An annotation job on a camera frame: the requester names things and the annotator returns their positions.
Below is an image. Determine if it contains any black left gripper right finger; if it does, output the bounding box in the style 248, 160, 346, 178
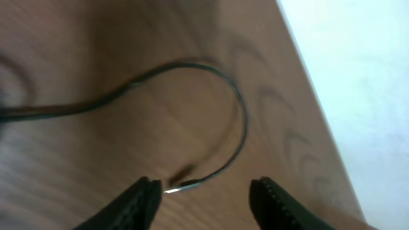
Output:
249, 177, 334, 230

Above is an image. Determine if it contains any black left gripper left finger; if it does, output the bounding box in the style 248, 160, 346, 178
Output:
75, 177, 162, 230

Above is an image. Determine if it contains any black USB cable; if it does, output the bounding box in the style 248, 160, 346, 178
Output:
0, 60, 249, 195

